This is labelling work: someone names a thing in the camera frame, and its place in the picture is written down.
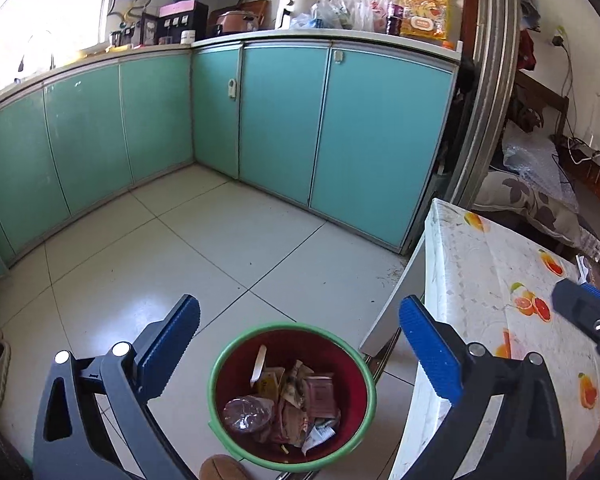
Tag clear plastic bag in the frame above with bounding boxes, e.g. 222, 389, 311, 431
292, 0, 382, 31

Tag white table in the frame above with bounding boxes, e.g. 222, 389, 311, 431
357, 240, 431, 480

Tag black cable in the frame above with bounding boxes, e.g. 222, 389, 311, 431
550, 45, 582, 162

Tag small brown carton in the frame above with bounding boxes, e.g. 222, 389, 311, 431
302, 375, 342, 424

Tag crushed clear plastic bottle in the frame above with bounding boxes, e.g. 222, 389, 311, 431
223, 395, 276, 434

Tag metal sliding door frame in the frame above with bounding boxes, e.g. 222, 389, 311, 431
430, 0, 522, 212

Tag brown rice cooker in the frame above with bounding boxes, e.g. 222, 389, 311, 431
215, 9, 259, 37

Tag beige slipper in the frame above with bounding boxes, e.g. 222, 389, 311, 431
0, 327, 12, 409

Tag teal base cabinets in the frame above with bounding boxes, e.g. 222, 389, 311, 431
0, 35, 464, 287

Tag white air fryer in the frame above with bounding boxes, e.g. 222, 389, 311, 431
278, 0, 321, 30

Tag red bin with green rim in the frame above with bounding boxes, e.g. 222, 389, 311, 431
207, 322, 378, 466

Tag red garment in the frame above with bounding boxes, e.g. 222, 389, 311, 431
517, 30, 537, 74

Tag blue white foil packet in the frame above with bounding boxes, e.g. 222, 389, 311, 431
300, 422, 337, 456

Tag table with fruit-print cloth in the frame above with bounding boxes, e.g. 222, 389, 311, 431
422, 199, 600, 480

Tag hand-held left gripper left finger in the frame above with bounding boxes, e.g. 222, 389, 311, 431
32, 294, 202, 480

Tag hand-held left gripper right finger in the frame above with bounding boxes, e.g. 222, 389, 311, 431
390, 295, 567, 480

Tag bubble wrap sheet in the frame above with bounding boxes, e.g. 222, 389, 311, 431
502, 125, 582, 212

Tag black drinks machine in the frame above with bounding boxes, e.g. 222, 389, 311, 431
141, 1, 210, 46

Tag yellow snack bag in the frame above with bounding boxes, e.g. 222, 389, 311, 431
399, 0, 452, 41

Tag white paper strip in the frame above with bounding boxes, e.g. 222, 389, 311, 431
250, 345, 269, 389

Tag floral cushion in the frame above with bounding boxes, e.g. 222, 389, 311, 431
472, 172, 587, 249

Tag dark soda bottle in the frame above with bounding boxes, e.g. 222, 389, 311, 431
386, 0, 404, 36

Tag brown slipper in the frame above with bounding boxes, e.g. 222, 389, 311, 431
200, 454, 254, 480

